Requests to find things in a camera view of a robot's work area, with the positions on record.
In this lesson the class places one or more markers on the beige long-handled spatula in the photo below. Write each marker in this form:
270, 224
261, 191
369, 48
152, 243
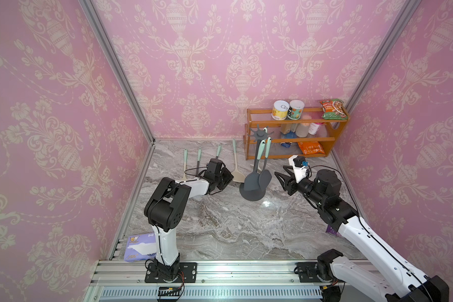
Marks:
238, 176

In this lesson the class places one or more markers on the mint grey ladle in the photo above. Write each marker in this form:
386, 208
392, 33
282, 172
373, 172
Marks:
265, 175

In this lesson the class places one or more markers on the purple Foxs candy bag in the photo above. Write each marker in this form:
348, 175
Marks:
331, 231

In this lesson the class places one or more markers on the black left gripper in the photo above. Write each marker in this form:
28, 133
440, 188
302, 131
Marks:
228, 175

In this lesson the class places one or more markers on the wooden three-tier shelf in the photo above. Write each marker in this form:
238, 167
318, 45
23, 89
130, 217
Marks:
328, 134

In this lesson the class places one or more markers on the purple tissue box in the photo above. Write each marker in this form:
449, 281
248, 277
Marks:
140, 247

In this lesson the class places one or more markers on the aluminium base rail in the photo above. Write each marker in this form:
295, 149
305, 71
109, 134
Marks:
237, 280

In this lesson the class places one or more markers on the mint grey slotted turner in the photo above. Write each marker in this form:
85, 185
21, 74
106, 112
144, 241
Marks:
197, 170

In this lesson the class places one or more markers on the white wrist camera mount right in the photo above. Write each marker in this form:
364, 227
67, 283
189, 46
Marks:
298, 166

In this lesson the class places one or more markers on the grey utensil rack stand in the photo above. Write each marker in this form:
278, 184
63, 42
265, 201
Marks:
258, 194

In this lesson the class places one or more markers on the green label can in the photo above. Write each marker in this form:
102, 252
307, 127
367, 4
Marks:
296, 107

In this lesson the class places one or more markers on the pink lid white jar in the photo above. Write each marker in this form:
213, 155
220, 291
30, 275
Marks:
302, 129

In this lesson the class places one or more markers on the red green snack bag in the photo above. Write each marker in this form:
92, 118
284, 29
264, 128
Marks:
333, 109

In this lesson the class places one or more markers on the yellow pineapple can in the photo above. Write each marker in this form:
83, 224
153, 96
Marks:
280, 110

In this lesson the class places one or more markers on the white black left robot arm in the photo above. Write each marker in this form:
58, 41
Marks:
164, 212

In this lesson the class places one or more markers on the mint beige scraper spatula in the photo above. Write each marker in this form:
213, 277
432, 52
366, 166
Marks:
184, 178

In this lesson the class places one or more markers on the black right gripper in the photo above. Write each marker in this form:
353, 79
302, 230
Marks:
289, 184

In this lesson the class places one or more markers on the mint grey solid spatula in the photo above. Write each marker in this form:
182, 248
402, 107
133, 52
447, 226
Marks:
252, 180

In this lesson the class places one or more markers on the white pink bottle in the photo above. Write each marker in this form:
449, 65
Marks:
313, 129

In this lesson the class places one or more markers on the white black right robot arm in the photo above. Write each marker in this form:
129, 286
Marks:
399, 280

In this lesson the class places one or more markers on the orange snack bag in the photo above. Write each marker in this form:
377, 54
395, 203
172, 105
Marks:
311, 148

